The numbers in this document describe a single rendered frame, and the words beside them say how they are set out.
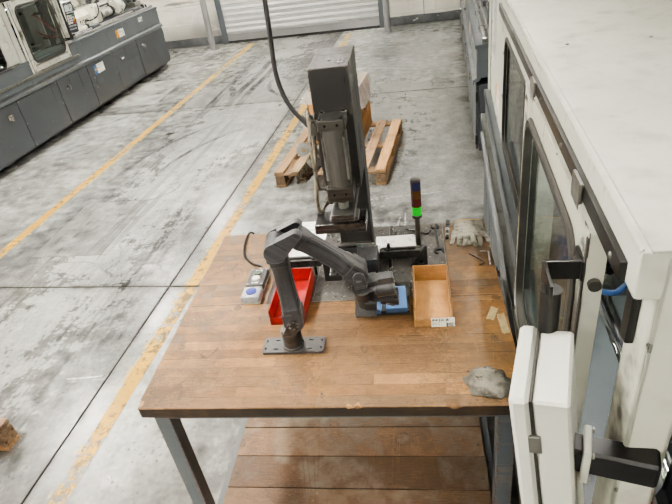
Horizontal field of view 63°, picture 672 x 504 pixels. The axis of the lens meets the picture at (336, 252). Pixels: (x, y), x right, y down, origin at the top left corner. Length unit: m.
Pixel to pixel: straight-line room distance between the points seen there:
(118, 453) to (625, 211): 2.59
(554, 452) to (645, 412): 0.14
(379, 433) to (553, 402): 1.61
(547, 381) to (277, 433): 1.74
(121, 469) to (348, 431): 1.11
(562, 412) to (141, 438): 2.41
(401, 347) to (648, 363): 0.99
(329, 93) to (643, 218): 1.21
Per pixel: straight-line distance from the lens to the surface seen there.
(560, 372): 0.89
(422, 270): 1.96
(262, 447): 2.45
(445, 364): 1.68
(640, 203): 0.85
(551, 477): 0.97
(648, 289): 0.78
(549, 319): 0.93
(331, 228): 1.92
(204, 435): 2.87
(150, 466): 2.87
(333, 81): 1.81
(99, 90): 8.75
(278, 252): 1.53
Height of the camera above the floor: 2.08
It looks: 32 degrees down
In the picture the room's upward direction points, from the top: 9 degrees counter-clockwise
